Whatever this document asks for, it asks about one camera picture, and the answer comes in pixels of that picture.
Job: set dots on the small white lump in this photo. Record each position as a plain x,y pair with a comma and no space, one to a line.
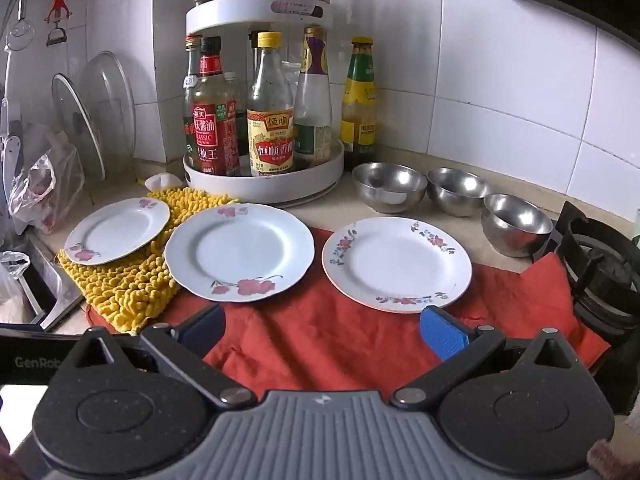
162,181

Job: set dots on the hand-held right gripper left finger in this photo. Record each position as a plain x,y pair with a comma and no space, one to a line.
202,330

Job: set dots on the white plastic bag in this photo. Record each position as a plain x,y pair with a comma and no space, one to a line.
11,285

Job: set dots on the metal skimmer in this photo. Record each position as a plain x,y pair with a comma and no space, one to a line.
20,32

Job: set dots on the green yellow label bottle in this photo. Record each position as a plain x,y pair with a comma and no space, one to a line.
359,105

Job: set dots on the white ladle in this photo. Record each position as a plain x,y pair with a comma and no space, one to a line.
9,150

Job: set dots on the red peeler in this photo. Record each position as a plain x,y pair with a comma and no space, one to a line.
59,0

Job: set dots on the purple label clear bottle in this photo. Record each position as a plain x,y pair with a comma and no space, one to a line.
312,110

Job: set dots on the yellow chenille mat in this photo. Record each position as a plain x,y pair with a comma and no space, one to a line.
130,290

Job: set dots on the steel sink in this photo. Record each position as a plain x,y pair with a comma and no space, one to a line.
47,285

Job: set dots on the yellow cap vinegar bottle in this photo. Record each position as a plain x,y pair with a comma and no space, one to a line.
270,130

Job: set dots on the small floral white plate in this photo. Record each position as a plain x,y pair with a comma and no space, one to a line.
117,230

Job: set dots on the large glass pot lid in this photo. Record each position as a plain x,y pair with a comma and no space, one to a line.
112,105

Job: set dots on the small glass pot lid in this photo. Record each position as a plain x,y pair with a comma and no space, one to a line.
75,115

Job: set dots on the person's right forearm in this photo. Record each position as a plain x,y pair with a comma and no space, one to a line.
612,457

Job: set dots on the white two-tier turntable rack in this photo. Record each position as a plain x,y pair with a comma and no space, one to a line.
310,180

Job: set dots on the clear plastic bag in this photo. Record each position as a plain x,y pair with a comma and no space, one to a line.
42,180

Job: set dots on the large white plate red flowers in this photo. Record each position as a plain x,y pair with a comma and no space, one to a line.
240,250

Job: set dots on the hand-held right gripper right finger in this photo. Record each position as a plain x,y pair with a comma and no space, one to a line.
442,332

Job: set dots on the stainless steel bowl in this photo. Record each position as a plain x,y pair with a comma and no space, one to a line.
517,223
389,187
457,191

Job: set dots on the white plate floral rim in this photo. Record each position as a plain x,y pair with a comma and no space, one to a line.
395,265

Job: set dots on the red label soy sauce bottle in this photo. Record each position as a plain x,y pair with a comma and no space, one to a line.
216,125

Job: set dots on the red cloth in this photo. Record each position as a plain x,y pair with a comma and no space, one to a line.
325,340

